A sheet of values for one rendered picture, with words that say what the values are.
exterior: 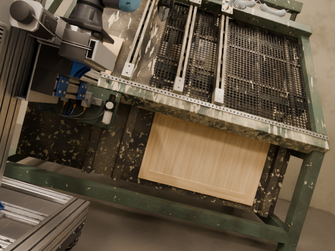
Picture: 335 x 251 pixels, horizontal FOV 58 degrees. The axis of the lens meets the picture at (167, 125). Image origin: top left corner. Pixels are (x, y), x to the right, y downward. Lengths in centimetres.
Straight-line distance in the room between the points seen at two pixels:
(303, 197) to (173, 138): 100
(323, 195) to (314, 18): 248
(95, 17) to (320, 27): 386
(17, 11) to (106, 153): 146
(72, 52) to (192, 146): 139
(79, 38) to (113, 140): 128
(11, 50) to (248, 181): 182
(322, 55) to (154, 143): 317
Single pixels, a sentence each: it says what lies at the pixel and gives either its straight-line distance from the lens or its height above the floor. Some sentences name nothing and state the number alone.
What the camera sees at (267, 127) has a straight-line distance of 213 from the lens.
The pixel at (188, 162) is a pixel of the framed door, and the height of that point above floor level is 45.
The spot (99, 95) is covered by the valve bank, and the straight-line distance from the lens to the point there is 196.
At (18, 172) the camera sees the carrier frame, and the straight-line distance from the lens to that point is 217.
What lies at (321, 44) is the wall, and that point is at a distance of 480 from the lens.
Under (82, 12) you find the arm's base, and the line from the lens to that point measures 138.
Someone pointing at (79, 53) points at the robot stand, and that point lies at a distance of 105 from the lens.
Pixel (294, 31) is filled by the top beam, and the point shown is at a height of 178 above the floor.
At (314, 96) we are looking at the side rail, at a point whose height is 119.
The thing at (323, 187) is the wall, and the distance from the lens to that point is 484.
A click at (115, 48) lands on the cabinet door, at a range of 225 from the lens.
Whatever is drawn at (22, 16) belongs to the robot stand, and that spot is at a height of 93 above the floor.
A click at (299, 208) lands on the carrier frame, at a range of 235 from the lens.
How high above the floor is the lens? 79
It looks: 3 degrees down
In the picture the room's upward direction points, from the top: 15 degrees clockwise
